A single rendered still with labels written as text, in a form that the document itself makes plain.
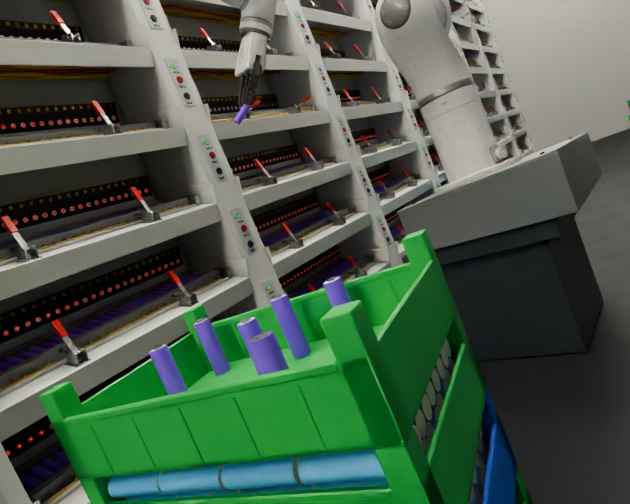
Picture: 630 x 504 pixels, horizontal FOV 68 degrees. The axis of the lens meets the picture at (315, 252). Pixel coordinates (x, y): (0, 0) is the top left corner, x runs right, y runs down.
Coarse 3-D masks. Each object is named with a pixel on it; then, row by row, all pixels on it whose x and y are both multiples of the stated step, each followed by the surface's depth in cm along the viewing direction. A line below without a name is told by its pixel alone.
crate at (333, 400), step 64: (192, 320) 54; (320, 320) 25; (384, 320) 45; (448, 320) 39; (64, 384) 39; (128, 384) 45; (192, 384) 52; (256, 384) 28; (320, 384) 26; (384, 384) 25; (64, 448) 39; (128, 448) 35; (192, 448) 32; (256, 448) 29; (320, 448) 27
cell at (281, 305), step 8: (280, 296) 46; (272, 304) 45; (280, 304) 45; (288, 304) 45; (280, 312) 45; (288, 312) 45; (280, 320) 45; (288, 320) 45; (296, 320) 46; (288, 328) 45; (296, 328) 46; (288, 336) 46; (296, 336) 45; (304, 336) 46; (288, 344) 46; (296, 344) 46; (304, 344) 46; (296, 352) 46; (304, 352) 46
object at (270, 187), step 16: (240, 160) 151; (256, 160) 136; (272, 160) 164; (288, 160) 172; (320, 160) 168; (336, 160) 173; (240, 176) 150; (256, 176) 150; (272, 176) 136; (288, 176) 148; (304, 176) 146; (320, 176) 154; (336, 176) 163; (256, 192) 127; (272, 192) 133; (288, 192) 139
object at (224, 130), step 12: (324, 96) 168; (276, 108) 174; (312, 108) 170; (324, 108) 169; (252, 120) 134; (264, 120) 138; (276, 120) 143; (288, 120) 148; (300, 120) 154; (312, 120) 160; (324, 120) 166; (216, 132) 122; (228, 132) 126; (240, 132) 130; (252, 132) 134; (264, 132) 138
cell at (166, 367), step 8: (160, 344) 46; (152, 352) 45; (160, 352) 45; (168, 352) 45; (152, 360) 45; (160, 360) 45; (168, 360) 45; (160, 368) 45; (168, 368) 45; (176, 368) 46; (160, 376) 45; (168, 376) 45; (176, 376) 45; (168, 384) 45; (176, 384) 45; (184, 384) 46; (168, 392) 45; (176, 392) 45
